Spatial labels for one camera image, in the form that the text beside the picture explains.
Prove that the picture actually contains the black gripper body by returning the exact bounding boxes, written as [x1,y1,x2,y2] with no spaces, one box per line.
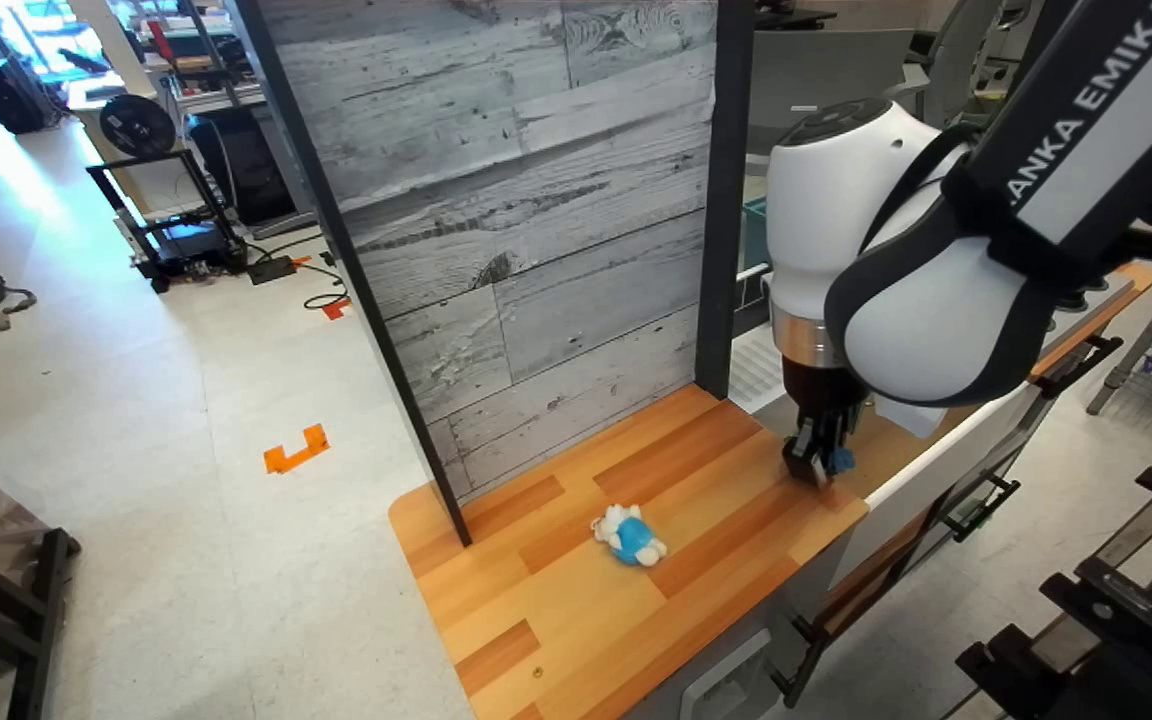
[783,363,867,459]

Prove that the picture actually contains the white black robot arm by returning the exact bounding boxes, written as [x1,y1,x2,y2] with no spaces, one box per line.
[770,0,1152,475]

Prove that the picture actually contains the blue white doll on counter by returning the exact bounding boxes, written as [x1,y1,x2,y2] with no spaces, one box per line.
[591,505,668,570]

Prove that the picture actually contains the wooden toy kitchen counter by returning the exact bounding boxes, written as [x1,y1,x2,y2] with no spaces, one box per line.
[388,263,1152,720]

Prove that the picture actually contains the grey stone pattern backboard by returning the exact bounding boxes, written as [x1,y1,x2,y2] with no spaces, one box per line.
[236,0,731,539]

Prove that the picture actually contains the orange floor tape marker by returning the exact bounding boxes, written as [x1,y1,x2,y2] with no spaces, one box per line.
[264,425,329,475]

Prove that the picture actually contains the black equipment cart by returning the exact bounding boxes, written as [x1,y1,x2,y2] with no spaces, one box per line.
[90,92,248,294]

